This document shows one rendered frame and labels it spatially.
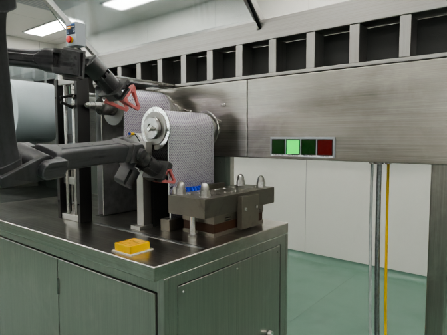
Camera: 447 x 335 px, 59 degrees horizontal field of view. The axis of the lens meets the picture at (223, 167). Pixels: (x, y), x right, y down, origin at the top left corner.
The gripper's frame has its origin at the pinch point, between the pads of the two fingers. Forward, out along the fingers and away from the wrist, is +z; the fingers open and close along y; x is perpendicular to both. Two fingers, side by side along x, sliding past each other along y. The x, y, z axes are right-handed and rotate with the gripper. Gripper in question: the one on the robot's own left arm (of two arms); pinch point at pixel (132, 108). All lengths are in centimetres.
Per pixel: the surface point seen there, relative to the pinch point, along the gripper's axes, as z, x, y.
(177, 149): 21.0, 0.0, 3.7
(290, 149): 43, 18, 32
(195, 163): 31.5, 1.6, 3.5
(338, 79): 29, 37, 49
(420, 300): 265, 51, 31
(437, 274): 82, -2, 77
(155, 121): 10.0, 2.9, 0.4
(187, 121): 19.3, 11.1, 3.1
